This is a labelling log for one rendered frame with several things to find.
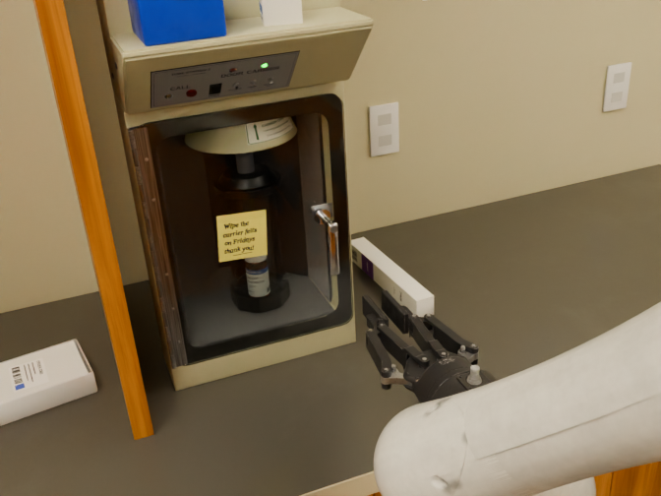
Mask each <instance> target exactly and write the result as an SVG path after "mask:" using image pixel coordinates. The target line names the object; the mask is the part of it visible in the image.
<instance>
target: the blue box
mask: <svg viewBox="0 0 661 496"><path fill-rule="evenodd" d="M128 6H129V12H130V18H131V24H132V29H133V32H134V34H135V35H136V36H137V37H138V38H139V39H140V40H141V42H142V43H143V44H144V45H145V46H153V45H161V44H167V43H175V42H183V41H190V40H198V39H205V38H213V37H220V36H226V34H227V32H226V23H225V16H224V7H223V0H128Z"/></svg>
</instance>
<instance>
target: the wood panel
mask: <svg viewBox="0 0 661 496"><path fill-rule="evenodd" d="M32 1H33V5H34V8H35V13H36V17H37V22H38V26H39V30H40V35H41V39H42V44H43V48H44V52H45V57H46V61H47V66H48V70H49V74H50V79H51V83H52V88H53V91H54V95H55V100H56V104H57V109H58V113H59V117H60V122H61V126H62V131H63V135H64V139H65V144H66V148H67V153H68V157H69V161H70V165H71V169H72V174H73V178H74V182H75V187H76V191H77V196H78V200H79V204H80V209H81V213H82V218H83V222H84V226H85V231H86V235H87V240H88V244H89V247H90V255H91V260H92V264H93V268H94V273H95V277H96V282H97V286H98V290H99V295H100V299H101V303H102V307H103V311H104V316H105V320H106V324H107V328H108V332H109V336H110V340H111V344H112V348H113V352H114V357H115V361H116V365H117V369H118V373H119V377H120V382H121V386H122V390H123V394H124V398H125V403H126V407H127V410H128V414H129V418H130V423H131V427H132V431H133V435H134V439H135V440H138V439H141V438H145V437H148V436H150V435H154V434H153V429H152V424H151V419H150V411H149V406H148V401H147V396H146V392H145V387H144V382H143V377H142V373H141V368H140V363H139V358H138V354H137V350H136V345H135V340H134V335H133V331H132V326H131V321H130V316H129V312H128V307H127V302H126V297H125V292H124V288H123V283H122V279H121V274H120V270H119V265H118V260H117V255H116V251H115V246H114V241H113V236H112V231H111V227H110V222H109V217H108V212H107V208H106V204H105V199H104V194H103V190H102V185H101V180H100V175H99V170H98V166H97V161H96V156H95V151H94V147H93V142H92V137H91V132H90V124H89V120H88V115H87V110H86V106H85V101H84V96H83V91H82V87H81V82H80V77H79V72H78V67H77V63H76V58H75V53H74V48H73V44H72V39H71V35H70V30H69V26H68V21H67V16H66V11H65V6H64V2H63V0H32Z"/></svg>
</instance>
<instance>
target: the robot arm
mask: <svg viewBox="0 0 661 496"><path fill-rule="evenodd" d="M362 304H363V315H364V316H365V317H366V318H367V327H368V328H369V329H367V330H366V347H367V349H368V351H369V353H370V355H371V357H372V359H373V361H374V363H375V365H376V367H377V369H378V371H379V373H380V374H381V382H382V389H384V390H389V389H390V388H391V384H399V385H403V386H404V387H405V388H406V389H407V390H409V391H411V392H413V393H414V394H415V395H416V397H417V399H418V401H419V402H420V403H419V404H415V405H413V406H410V407H408V408H406V409H404V410H403V411H401V412H400V413H398V414H397V415H396V416H395V417H393V418H392V419H391V421H390V422H389V423H388V424H387V425H386V427H385V428H384V430H383V431H382V433H381V435H380V437H379V439H378V442H377V445H376V449H375V454H374V475H375V479H376V482H377V486H378V488H379V491H380V493H381V495H382V496H596V485H595V480H594V476H597V475H601V474H605V473H609V472H613V471H617V470H621V469H625V468H630V467H634V466H639V465H647V464H652V463H656V462H661V302H659V303H657V304H656V305H654V306H652V307H650V308H649V309H647V310H645V311H643V312H642V313H640V314H638V315H636V316H635V317H633V318H631V319H629V320H627V321H625V322H624V323H622V324H621V325H619V326H617V327H615V328H613V329H612V330H610V331H608V332H606V333H604V334H602V335H600V336H598V337H596V338H594V339H592V340H590V341H587V342H585V343H583V344H581V345H579V346H577V347H575V348H573V349H571V350H568V351H566V352H564V353H562V354H560V355H558V356H556V357H553V358H551V359H549V360H547V361H544V362H542V363H540V364H537V365H535V366H533V367H530V368H528V369H525V370H523V371H520V372H518V373H515V374H513V375H510V376H508V377H506V378H503V379H501V380H497V379H496V378H495V377H494V376H493V375H492V374H491V373H489V372H487V371H485V370H481V369H480V367H479V366H478V365H476V364H477V363H478V348H479V346H478V345H477V344H475V343H473V342H470V341H466V340H465V339H463V338H462V337H461V336H459V335H458V334H457V333H456V332H454V331H453V330H452V329H450V328H449V327H448V326H446V325H445V324H444V323H443V322H441V321H440V320H439V319H437V318H436V317H435V316H433V315H432V314H425V315H424V317H419V316H418V315H415V314H413V313H412V312H411V311H410V310H409V309H408V308H407V307H406V306H404V305H403V306H400V305H399V303H398V302H397V301H396V300H395V299H394V298H393V297H392V296H391V295H390V294H389V293H388V292H387V291H386V290H384V291H382V310H383V311H384V312H385V313H386V314H387V316H388V317H389V318H390V319H391V320H392V321H393V323H394V324H395V325H396V326H397V327H398V328H399V329H400V331H401V332H402V333H403V334H408V329H409V337H410V336H412V337H413V338H414V340H415V341H416V343H417V344H418V346H419V347H420V349H421V350H422V351H419V350H418V349H417V348H416V347H415V346H413V345H411V346H409V345H408V344H407V343H406V342H405V341H404V340H403V339H402V338H400V337H399V336H398V335H397V334H396V333H395V332H394V331H393V330H391V329H390V328H389V319H388V317H387V316H386V315H385V314H384V313H383V312H382V310H381V309H380V308H379V307H378V306H377V305H376V304H375V302H374V301H373V300H372V299H371V298H370V297H369V296H368V295H363V296H362ZM388 353H390V354H391V355H392V356H393V357H394V358H395V359H396V360H397V361H398V362H399V363H400V364H401V365H402V366H403V369H404V372H403V373H400V372H398V370H397V369H396V368H395V365H394V364H391V359H390V357H389V355H388Z"/></svg>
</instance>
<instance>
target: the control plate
mask: <svg viewBox="0 0 661 496"><path fill-rule="evenodd" d="M299 52H300V50H299V51H292V52H285V53H278V54H272V55H265V56H258V57H251V58H244V59H237V60H230V61H223V62H216V63H209V64H203V65H196V66H189V67H182V68H175V69H168V70H161V71H154V72H150V108H155V107H162V106H167V105H173V104H180V103H186V102H192V101H199V100H205V99H212V98H218V97H224V96H231V95H237V94H242V93H254V92H261V91H267V90H273V89H280V88H286V87H289V84H290V80H291V77H292V74H293V71H294V68H295V65H296V61H297V58H298V55H299ZM263 63H269V65H268V67H266V68H262V67H261V65H262V64H263ZM234 67H235V68H237V71H236V72H233V73H231V72H229V69H231V68H234ZM269 78H273V83H270V82H268V79H269ZM252 81H257V83H256V85H255V86H253V85H251V84H250V83H251V82H252ZM220 83H222V85H221V91H220V93H216V94H209V91H210V85H214V84H220ZM236 83H238V84H239V86H238V89H235V87H233V84H236ZM189 90H196V91H197V94H196V95H195V96H192V97H188V96H187V95H186V92H187V91H189ZM169 93H171V94H172V97H171V98H165V97H164V96H165V95H166V94H169Z"/></svg>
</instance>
